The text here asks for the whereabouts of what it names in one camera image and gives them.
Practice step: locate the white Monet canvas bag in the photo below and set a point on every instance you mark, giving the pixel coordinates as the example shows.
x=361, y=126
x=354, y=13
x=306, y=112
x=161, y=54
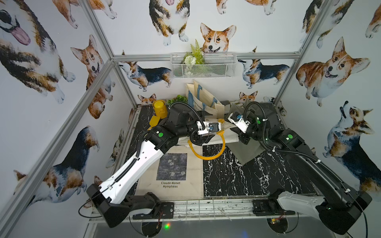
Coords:
x=178, y=175

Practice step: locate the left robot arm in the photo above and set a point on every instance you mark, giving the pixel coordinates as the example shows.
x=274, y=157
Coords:
x=111, y=198

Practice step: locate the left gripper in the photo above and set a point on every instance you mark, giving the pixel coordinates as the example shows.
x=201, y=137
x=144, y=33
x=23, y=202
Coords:
x=197, y=138

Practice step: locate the white wire wall basket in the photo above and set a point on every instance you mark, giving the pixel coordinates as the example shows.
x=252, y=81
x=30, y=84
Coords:
x=217, y=65

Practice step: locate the yellow-handled canvas bag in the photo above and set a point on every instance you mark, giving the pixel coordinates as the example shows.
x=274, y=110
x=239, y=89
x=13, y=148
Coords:
x=222, y=137

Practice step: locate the green succulent plant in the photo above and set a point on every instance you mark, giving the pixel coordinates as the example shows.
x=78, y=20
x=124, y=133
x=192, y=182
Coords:
x=178, y=98

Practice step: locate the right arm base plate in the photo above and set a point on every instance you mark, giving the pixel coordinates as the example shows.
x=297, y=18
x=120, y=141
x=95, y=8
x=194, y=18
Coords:
x=265, y=207

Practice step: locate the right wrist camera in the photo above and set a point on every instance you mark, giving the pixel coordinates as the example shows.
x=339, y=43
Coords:
x=238, y=120

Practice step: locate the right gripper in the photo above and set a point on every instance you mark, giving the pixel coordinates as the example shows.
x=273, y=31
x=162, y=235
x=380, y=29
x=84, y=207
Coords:
x=242, y=138

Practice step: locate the artificial fern with flower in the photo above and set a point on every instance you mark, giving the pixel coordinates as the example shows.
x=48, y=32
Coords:
x=193, y=60

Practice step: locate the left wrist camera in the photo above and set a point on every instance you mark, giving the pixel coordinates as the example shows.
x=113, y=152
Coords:
x=209, y=127

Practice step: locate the olive green canvas bag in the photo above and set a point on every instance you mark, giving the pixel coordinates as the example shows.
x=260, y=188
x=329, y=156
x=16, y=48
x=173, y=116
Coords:
x=245, y=153

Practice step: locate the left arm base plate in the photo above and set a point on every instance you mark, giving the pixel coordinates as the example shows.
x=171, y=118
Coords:
x=163, y=211

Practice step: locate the blue-handled canvas bag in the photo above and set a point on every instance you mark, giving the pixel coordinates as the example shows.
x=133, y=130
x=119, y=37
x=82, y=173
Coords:
x=202, y=100

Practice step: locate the aluminium front rail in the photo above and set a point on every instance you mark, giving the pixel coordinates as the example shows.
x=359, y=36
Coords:
x=205, y=209

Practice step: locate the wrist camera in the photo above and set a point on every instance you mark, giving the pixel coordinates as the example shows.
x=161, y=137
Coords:
x=238, y=120
x=209, y=127

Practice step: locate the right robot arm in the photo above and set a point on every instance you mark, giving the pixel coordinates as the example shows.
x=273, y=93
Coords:
x=338, y=207

